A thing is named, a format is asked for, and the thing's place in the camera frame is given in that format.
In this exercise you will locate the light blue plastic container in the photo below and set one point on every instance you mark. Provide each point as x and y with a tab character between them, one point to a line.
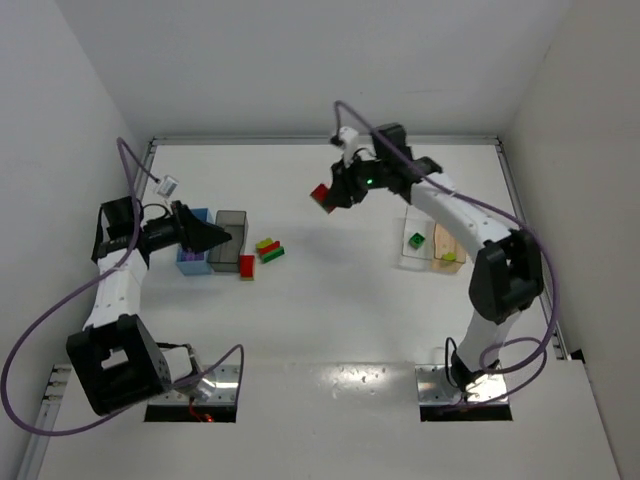
196	268

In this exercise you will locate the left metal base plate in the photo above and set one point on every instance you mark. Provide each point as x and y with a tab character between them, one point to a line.
214	401

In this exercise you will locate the dark green square lego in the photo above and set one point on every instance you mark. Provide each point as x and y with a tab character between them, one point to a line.
416	240

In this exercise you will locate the red lego brick front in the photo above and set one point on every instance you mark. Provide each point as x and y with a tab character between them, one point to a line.
321	196

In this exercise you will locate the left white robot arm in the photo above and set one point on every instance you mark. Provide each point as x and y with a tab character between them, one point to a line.
114	356

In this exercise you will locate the red green lego pile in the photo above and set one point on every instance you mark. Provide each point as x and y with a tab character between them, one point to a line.
268	250

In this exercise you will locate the smoky grey plastic container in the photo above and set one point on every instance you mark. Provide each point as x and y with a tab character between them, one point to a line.
225	258

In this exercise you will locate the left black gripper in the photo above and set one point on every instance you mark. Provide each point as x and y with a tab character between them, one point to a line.
181	228

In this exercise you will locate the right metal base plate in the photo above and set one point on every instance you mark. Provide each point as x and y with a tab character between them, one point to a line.
484	400

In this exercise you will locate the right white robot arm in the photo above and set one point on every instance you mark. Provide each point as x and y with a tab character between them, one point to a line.
507	267

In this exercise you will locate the purple round lego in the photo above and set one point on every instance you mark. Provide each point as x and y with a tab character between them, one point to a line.
191	257

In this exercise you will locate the clear plastic container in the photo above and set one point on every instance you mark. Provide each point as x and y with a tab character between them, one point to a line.
420	259

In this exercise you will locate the red lego near grey container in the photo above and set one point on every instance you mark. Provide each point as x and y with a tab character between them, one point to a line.
247	266

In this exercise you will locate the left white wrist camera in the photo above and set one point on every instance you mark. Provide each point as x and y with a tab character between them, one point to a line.
165	186

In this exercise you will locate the orange translucent plastic container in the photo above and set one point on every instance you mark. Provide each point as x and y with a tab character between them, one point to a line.
444	242

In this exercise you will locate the metal base plate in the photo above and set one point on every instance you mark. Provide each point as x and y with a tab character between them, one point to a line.
214	401
484	400

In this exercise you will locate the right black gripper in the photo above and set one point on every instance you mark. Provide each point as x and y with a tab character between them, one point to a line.
343	182

